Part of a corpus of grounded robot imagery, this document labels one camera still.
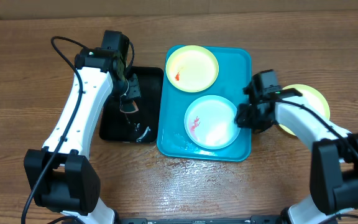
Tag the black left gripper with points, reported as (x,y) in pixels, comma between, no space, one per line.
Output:
(135,91)

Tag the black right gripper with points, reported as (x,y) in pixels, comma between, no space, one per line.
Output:
(243,121)

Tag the green orange sponge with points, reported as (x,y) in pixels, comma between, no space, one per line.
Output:
(129,107)

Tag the light blue plate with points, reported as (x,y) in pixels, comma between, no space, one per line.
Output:
(209,122)

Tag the yellow plate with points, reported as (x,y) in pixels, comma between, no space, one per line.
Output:
(192,68)
(317,96)

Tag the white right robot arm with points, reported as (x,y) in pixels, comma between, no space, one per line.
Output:
(334,153)

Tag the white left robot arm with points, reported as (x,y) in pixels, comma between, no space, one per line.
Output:
(60,175)

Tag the black plastic tray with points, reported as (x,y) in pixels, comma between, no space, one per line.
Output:
(141,126)

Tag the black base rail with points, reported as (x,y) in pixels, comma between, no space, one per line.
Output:
(256,219)

